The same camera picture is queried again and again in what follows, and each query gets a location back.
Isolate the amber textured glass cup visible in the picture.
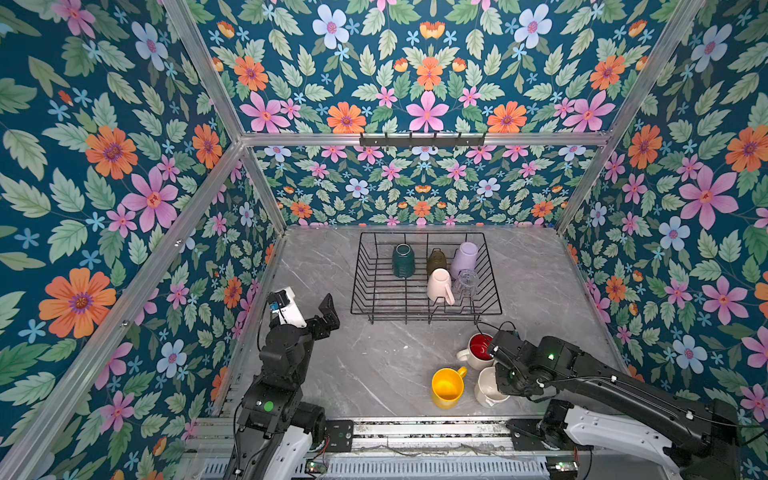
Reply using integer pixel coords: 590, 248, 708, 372
426, 248, 448, 276

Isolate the yellow mug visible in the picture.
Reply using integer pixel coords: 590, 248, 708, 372
431, 367, 468, 410

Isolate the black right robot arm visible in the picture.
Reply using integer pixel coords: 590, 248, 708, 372
487, 330, 742, 479

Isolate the black hook rail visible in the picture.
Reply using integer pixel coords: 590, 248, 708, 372
358, 132, 486, 149

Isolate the black wire dish rack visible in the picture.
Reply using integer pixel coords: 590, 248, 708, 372
350, 231, 503, 323

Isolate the clear glass cup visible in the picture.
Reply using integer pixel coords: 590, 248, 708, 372
454, 269, 480, 300

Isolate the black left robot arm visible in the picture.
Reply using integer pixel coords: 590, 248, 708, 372
224, 289, 340, 479

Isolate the aluminium frame post right rear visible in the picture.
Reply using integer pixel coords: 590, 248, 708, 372
556, 0, 706, 237

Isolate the white mug red inside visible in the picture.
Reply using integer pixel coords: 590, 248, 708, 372
456, 333, 494, 371

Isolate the aluminium frame post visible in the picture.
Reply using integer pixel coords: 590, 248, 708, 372
556, 0, 706, 237
164, 0, 287, 238

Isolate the aluminium frame post left rear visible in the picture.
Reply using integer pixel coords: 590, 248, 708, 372
164, 0, 287, 238

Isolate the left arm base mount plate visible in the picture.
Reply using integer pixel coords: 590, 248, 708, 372
321, 419, 355, 453

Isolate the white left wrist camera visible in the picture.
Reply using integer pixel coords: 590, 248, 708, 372
267, 287, 307, 328

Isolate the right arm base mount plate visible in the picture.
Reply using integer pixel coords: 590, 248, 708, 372
505, 418, 593, 452

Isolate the dark green mug white inside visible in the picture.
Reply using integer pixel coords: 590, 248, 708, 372
392, 243, 415, 279

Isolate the lilac plastic cup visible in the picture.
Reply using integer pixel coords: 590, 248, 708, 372
450, 241, 479, 279

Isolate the cream mug pink handle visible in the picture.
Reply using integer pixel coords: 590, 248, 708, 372
427, 268, 455, 306

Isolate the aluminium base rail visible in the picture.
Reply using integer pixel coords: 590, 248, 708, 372
175, 415, 679, 479

